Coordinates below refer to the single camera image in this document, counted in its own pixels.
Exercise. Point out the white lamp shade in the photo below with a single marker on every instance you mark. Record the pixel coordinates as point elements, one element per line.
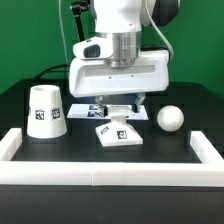
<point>46,117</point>

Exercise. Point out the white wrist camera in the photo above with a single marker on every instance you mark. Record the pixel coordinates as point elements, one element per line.
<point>93,48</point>

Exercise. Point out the white marker sheet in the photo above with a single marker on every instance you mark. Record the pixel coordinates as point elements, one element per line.
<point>94,111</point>

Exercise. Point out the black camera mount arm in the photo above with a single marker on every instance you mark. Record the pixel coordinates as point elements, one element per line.
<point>77,8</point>

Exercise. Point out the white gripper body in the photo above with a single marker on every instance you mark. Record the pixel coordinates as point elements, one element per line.
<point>149,73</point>

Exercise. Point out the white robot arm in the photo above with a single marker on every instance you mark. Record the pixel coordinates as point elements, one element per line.
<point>114,62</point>

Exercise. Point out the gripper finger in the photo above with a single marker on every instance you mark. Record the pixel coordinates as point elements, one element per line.
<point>103,108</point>
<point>138,102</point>

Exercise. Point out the white lamp base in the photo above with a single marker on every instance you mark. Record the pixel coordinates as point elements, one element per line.
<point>118,132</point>

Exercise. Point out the white lamp bulb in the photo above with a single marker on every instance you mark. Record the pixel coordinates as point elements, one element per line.
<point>170,118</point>

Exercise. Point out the white U-shaped fence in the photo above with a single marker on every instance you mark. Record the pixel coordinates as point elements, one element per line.
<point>207,172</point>

